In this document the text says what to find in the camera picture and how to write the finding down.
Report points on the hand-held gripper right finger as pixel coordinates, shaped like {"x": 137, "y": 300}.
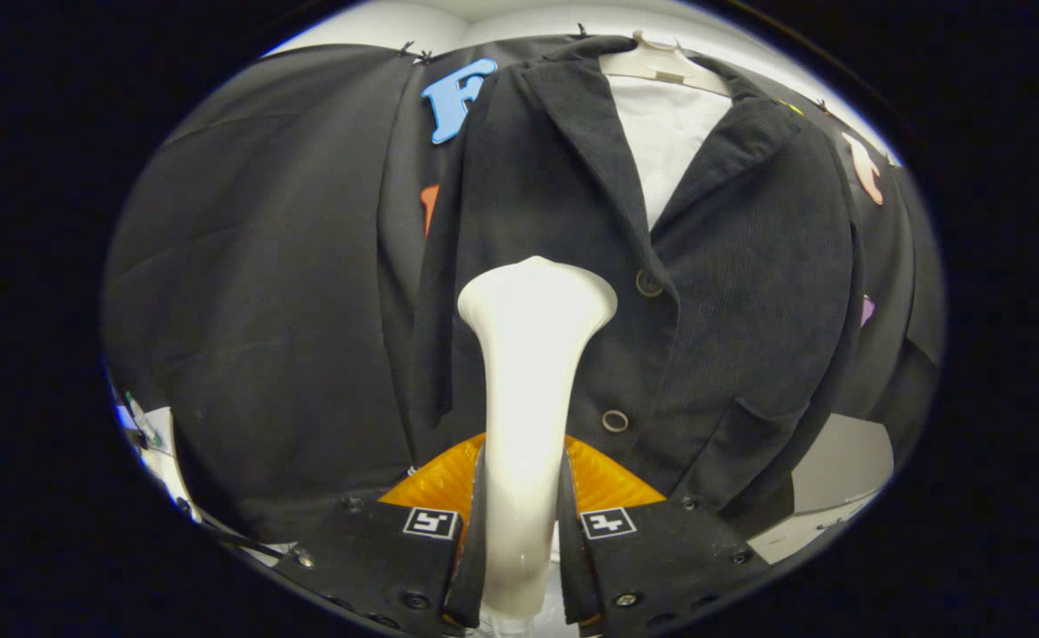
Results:
{"x": 572, "y": 567}

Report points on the grey cabinet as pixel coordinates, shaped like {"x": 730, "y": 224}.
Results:
{"x": 847, "y": 461}

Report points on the white purple garment steamer head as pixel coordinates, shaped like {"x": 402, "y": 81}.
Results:
{"x": 532, "y": 354}

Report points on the white shirt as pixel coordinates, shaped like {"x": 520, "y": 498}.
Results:
{"x": 665, "y": 142}

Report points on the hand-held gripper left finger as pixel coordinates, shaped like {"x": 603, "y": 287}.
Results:
{"x": 473, "y": 567}

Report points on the black suit jacket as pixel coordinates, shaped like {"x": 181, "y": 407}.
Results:
{"x": 749, "y": 292}

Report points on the black backdrop cloth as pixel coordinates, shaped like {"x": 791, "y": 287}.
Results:
{"x": 262, "y": 266}

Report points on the cream clothes hanger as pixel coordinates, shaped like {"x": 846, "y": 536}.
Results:
{"x": 661, "y": 64}

